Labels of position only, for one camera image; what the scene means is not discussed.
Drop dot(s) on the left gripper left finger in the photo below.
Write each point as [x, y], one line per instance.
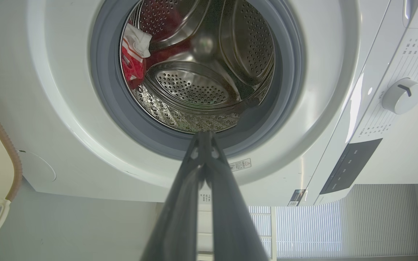
[180, 217]

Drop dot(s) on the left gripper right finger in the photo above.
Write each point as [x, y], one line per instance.
[230, 224]

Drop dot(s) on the red white-striped garment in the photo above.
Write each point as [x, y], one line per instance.
[131, 69]

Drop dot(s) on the dark grey control panel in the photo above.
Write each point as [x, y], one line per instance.
[350, 166]

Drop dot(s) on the stainless steel washing machine drum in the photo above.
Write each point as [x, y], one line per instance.
[194, 83]

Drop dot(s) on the white text label sticker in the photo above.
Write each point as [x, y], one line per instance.
[206, 198]

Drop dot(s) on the grey warning sticker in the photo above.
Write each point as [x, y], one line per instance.
[241, 165]

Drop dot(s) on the dark barcode sticker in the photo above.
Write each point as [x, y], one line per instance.
[296, 198]

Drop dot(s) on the white window blinds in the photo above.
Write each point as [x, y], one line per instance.
[303, 228]

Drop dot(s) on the grey rubber door gasket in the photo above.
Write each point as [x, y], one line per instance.
[107, 94]

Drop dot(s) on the round filter cover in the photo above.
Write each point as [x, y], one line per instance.
[36, 167]

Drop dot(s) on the white front-load washing machine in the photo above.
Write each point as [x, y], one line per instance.
[67, 72]

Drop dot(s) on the white round control knob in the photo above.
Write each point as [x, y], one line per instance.
[402, 97]

